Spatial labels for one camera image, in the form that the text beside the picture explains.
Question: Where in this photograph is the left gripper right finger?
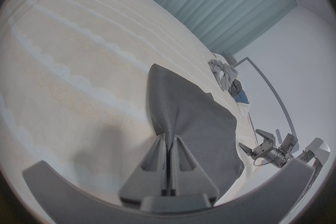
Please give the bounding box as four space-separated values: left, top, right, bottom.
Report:
170 135 219 205

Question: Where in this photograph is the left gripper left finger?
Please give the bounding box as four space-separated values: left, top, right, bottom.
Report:
119 134 168 201

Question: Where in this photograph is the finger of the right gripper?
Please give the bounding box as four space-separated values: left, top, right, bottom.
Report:
238 142 254 157
255 128 275 140

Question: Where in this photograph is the black T-shirt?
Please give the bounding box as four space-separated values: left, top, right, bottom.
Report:
148 63 245 200

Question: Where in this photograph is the white garment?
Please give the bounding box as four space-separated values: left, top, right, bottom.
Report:
237 102 251 118

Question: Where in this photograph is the dark blue garment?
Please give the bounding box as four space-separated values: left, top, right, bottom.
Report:
235 89 250 104

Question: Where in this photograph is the shiny black garment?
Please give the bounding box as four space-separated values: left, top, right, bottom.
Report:
229 79 243 98

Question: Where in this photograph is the grey garment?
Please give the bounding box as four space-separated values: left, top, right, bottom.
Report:
208 59 239 92

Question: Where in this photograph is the grey bedside table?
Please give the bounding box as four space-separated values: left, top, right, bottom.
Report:
223 52 238 64

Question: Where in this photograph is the blue-green curtain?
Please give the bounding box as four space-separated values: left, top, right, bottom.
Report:
150 0 299 55

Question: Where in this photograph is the bed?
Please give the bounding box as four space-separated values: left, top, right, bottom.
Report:
0 0 300 205

